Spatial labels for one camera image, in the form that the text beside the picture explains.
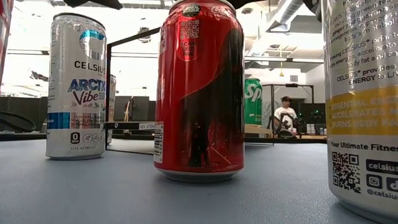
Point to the green Sprite can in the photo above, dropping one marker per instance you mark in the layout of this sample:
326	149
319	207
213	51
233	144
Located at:
253	109

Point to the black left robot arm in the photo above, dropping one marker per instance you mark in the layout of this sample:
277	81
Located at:
93	3

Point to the black background robot arm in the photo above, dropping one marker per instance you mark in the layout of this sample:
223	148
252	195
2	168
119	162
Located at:
280	126

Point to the red Coca-Cola Star Wars can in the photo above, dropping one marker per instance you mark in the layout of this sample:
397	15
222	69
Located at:
186	93

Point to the black cabinet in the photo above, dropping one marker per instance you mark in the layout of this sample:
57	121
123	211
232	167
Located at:
140	109

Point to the person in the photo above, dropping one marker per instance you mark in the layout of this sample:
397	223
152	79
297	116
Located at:
285	112

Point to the white Celsius can black lid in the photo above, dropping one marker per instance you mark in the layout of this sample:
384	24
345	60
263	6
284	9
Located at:
112	102

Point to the orange hanging pendant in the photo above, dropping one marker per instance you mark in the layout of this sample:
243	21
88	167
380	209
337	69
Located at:
281	74

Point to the dark ceiling fixture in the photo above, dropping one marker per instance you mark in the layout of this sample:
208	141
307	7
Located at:
143	32

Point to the background wooden workbench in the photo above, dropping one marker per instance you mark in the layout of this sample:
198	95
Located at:
314	137

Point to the Celsius Arctic Vibe can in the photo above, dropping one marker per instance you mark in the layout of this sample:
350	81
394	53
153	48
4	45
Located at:
76	93

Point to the white Celsius can yellow band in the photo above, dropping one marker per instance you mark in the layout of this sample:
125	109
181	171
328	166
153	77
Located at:
360	109

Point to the black background metal frame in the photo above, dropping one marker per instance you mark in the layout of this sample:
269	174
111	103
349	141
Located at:
292	84

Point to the silver ventilation duct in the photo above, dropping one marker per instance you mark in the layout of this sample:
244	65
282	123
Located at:
289	12

